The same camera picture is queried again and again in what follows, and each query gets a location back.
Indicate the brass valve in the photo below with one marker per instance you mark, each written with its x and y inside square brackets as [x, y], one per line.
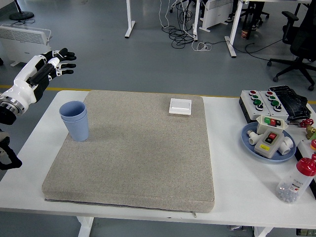
[311, 132]

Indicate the grey four-button control box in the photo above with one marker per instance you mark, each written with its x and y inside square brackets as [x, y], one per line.
[248, 106]
[269, 106]

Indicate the white three-button switch box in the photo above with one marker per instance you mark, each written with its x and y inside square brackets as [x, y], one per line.
[263, 128]

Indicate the white wall switch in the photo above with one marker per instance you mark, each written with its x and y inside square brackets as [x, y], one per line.
[180, 106]

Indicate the black fan stand base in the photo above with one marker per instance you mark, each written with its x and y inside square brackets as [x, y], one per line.
[21, 16]

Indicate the white pipe fitting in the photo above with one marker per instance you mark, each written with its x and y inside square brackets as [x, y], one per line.
[253, 140]
[287, 145]

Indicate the clear bottle red cap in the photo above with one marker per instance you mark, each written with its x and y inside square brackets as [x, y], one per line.
[293, 185]

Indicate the green box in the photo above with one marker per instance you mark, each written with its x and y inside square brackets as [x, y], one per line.
[306, 233]

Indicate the black office chair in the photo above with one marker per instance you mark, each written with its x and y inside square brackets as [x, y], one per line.
[301, 47]

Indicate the grey two-button switch box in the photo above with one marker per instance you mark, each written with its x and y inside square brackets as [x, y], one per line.
[267, 148]

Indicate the grey-brown mat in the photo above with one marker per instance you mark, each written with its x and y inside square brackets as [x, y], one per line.
[148, 160]

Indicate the white desk leg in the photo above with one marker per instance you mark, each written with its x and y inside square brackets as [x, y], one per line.
[129, 19]
[196, 22]
[233, 29]

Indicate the blue plate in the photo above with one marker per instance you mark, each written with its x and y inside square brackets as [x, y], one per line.
[246, 142]

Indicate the white emergency stop box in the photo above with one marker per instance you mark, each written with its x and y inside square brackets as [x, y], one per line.
[304, 146]

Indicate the blue ribbed cup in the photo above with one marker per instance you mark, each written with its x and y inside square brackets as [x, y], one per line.
[74, 108]
[79, 130]

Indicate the white panel heater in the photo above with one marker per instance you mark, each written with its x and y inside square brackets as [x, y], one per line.
[217, 14]
[17, 39]

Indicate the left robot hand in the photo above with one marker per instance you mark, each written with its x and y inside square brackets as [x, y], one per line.
[22, 84]

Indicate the white table leg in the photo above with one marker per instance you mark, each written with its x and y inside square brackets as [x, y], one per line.
[85, 225]
[263, 232]

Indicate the black white shoe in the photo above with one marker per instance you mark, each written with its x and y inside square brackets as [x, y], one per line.
[230, 17]
[256, 25]

